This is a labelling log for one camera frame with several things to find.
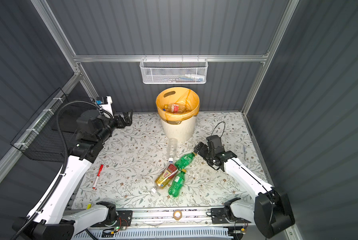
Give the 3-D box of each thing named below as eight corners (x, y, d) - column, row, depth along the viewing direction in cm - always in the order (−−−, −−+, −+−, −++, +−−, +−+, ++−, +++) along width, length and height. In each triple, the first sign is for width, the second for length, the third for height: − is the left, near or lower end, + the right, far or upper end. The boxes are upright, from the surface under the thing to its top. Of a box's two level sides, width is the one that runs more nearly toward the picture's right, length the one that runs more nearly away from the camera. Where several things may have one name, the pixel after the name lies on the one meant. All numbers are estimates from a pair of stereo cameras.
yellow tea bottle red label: (149, 189, 84) (147, 186, 79) (171, 166, 93) (170, 161, 88) (157, 197, 82) (155, 193, 77) (178, 172, 91) (178, 167, 86)
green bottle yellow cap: (168, 193, 83) (167, 190, 79) (181, 170, 92) (181, 166, 87) (176, 198, 82) (175, 195, 77) (188, 174, 90) (189, 170, 86)
